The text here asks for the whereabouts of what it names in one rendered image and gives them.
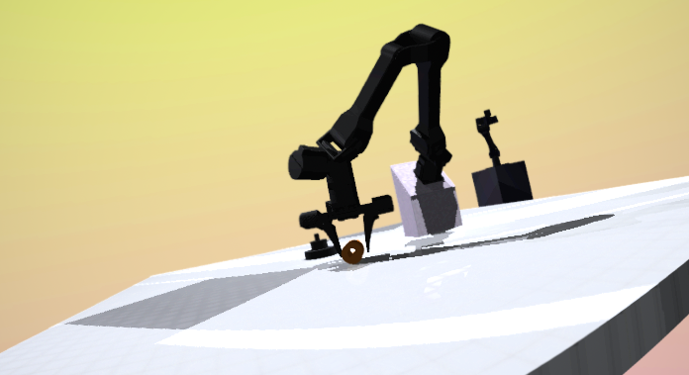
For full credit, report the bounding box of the orange cylinder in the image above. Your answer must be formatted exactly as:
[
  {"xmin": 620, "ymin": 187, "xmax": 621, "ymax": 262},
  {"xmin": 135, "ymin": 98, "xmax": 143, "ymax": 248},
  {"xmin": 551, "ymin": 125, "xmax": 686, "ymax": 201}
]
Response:
[{"xmin": 342, "ymin": 239, "xmax": 365, "ymax": 264}]

